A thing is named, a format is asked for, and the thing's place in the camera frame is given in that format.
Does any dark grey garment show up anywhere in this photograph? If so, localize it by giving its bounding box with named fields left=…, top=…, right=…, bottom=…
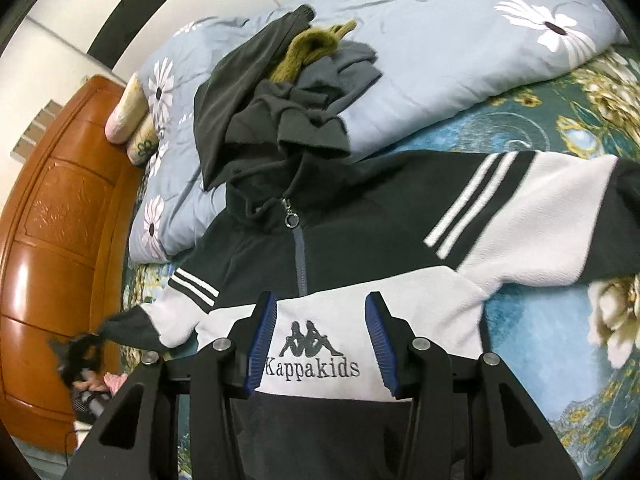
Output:
left=224, top=79, right=351, bottom=162

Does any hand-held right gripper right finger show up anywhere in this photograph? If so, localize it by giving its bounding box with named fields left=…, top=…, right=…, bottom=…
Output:
left=364, top=291, right=584, bottom=480

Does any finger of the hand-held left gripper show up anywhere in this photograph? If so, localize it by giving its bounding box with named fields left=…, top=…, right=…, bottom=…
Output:
left=46, top=331, right=107, bottom=387

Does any teal floral bed sheet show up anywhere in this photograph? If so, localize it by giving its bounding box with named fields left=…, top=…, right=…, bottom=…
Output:
left=119, top=44, right=640, bottom=480

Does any wooden headboard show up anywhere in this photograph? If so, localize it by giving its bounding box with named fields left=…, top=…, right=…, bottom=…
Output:
left=0, top=74, right=146, bottom=456

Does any olive green knitted garment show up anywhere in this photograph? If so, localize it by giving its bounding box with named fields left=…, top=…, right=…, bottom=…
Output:
left=269, top=19, right=359, bottom=84

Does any black and white zip jacket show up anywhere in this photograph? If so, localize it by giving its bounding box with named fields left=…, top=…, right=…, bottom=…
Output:
left=97, top=149, right=640, bottom=480

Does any black garment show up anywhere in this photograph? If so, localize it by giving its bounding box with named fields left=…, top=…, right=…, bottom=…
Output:
left=193, top=4, right=315, bottom=193

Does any blue-grey garment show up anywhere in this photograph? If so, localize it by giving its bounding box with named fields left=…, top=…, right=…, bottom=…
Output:
left=299, top=41, right=383, bottom=111

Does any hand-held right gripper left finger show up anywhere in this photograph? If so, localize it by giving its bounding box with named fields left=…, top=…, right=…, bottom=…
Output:
left=62, top=291, right=278, bottom=480

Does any cream pillow with flower print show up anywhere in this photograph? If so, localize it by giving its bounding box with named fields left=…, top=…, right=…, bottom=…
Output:
left=126, top=123, right=162, bottom=165

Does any light blue floral quilt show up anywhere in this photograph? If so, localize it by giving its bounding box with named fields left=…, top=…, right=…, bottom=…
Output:
left=127, top=0, right=632, bottom=262

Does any pink and cream pillow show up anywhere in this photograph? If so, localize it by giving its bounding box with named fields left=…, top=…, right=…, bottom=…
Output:
left=104, top=72, right=151, bottom=144

